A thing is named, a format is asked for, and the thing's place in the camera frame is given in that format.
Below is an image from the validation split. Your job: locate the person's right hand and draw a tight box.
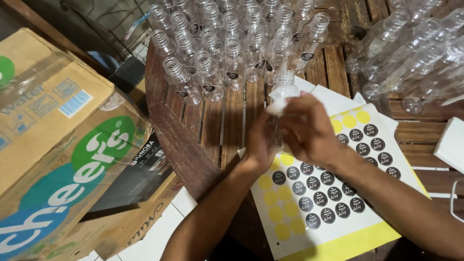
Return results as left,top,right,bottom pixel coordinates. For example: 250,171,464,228
278,91,344,168

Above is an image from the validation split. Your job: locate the person's left hand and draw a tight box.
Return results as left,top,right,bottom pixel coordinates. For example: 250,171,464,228
241,109,280,174

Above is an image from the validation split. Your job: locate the clear plastic bottle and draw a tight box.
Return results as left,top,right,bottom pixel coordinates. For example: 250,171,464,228
266,70,301,154

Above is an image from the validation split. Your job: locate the white backing paper sheet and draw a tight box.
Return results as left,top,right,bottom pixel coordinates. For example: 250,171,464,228
293,75,399,135

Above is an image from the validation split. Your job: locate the group of black round stickers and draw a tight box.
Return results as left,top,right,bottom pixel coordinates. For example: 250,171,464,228
271,123,402,230

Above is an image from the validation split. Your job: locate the group of labelled clear bottles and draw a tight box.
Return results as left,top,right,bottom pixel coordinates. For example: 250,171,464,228
148,0,331,106

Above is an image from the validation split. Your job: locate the yellow and white sticker sheet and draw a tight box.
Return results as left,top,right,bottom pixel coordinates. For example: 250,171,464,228
237,103,432,261

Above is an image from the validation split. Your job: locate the pile of unlabelled clear bottles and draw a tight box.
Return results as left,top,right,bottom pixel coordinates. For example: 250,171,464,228
344,0,464,115

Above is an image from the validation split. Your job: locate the black printed box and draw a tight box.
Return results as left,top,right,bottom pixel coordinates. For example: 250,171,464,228
89,130,174,214

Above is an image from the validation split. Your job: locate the black square object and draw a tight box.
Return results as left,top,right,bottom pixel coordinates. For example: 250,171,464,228
108,55,146,94

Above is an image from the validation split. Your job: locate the white box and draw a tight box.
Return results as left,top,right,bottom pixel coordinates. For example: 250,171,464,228
433,116,464,175

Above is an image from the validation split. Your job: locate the flat brown cardboard box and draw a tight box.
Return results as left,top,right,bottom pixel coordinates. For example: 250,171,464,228
47,174,183,261

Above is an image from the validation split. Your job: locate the blue plastic object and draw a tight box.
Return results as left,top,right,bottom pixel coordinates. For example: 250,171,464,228
86,51,121,75

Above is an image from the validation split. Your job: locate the large brown cardboard carton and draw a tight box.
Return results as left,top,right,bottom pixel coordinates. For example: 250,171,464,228
0,28,153,261

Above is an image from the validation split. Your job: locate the white cable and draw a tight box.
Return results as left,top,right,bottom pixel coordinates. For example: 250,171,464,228
449,179,464,224

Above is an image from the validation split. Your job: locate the metal wire rack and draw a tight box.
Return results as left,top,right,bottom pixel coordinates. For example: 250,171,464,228
60,0,154,60

